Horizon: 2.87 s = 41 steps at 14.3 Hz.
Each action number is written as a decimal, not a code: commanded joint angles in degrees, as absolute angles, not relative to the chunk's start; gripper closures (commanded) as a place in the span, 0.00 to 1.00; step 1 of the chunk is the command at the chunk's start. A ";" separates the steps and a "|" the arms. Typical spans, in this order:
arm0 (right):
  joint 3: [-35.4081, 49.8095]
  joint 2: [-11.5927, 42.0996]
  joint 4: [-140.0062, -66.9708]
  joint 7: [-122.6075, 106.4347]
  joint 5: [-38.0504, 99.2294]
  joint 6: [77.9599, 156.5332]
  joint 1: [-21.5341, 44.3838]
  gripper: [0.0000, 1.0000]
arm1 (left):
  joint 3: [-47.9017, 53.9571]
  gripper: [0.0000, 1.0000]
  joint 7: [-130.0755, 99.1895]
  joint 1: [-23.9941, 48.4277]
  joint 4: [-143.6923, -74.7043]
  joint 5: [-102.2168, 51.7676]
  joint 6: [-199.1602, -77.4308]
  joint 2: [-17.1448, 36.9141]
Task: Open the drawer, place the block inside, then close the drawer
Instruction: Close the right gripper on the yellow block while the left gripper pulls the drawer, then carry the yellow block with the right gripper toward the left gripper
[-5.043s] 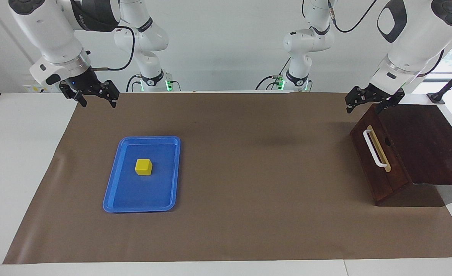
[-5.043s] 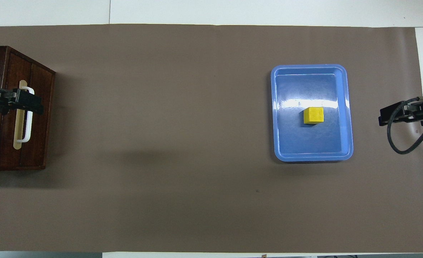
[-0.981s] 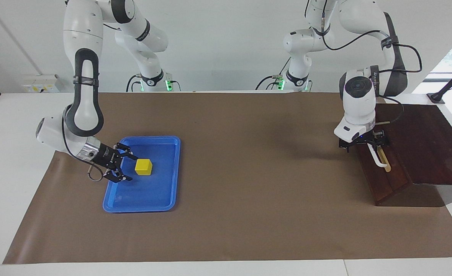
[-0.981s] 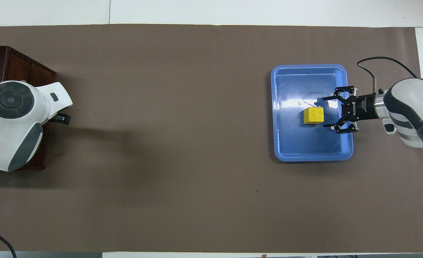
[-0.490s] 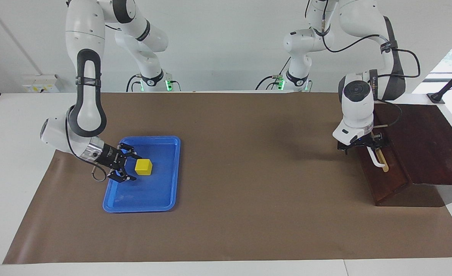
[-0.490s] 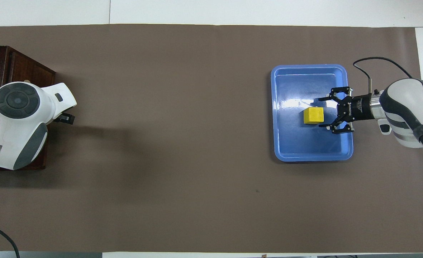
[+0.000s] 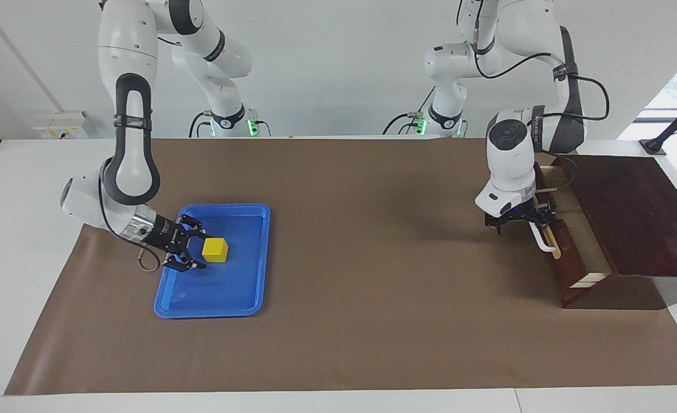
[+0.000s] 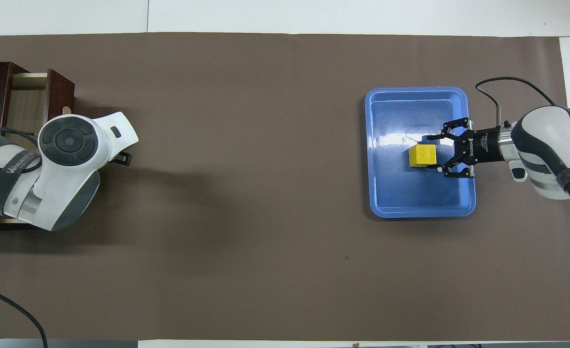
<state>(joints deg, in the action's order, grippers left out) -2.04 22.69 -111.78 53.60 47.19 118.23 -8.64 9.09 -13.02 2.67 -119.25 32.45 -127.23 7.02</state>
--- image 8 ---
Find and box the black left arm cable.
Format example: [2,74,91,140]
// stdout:
[0,127,49,348]

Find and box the blue plastic tray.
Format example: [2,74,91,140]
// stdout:
[365,87,477,219]

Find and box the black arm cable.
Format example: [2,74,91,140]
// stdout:
[475,76,570,312]
[0,127,49,348]

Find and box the wooden drawer with dark front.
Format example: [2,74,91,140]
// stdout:
[0,69,75,225]

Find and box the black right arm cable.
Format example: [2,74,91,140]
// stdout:
[475,76,570,312]

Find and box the yellow cube block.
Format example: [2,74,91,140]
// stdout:
[408,144,437,168]

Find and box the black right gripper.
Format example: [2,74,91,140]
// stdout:
[427,117,502,179]

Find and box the brown paper table mat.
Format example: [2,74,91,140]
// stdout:
[0,32,570,342]

